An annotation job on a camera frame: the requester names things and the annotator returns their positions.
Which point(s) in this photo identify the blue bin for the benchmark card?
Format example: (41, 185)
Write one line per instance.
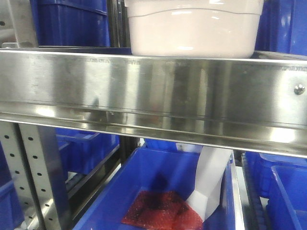
(283, 27)
(81, 151)
(71, 22)
(158, 171)
(283, 181)

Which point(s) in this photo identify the red bubble wrap bag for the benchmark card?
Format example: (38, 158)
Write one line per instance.
(162, 211)

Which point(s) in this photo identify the stainless steel shelf rail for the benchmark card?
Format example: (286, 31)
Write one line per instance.
(243, 104)

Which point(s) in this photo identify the blue bin bottom left corner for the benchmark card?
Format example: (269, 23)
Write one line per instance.
(11, 214)

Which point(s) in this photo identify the steel bolt on rail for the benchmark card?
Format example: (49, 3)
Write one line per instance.
(299, 89)

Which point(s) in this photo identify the perforated steel shelf post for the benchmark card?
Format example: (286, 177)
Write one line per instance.
(32, 154)

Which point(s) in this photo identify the blue bin upper left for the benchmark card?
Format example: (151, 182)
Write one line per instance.
(71, 22)

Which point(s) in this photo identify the blue bin lower centre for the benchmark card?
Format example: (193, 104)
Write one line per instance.
(158, 171)

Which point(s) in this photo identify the blue bin lower left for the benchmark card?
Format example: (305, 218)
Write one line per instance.
(81, 151)

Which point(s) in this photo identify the blue bin upper right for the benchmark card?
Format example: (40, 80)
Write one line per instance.
(283, 27)

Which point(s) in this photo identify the blue bin lower right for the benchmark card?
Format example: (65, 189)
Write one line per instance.
(283, 181)

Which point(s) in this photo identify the pale pink plastic bin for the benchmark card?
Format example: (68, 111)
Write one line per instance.
(194, 28)

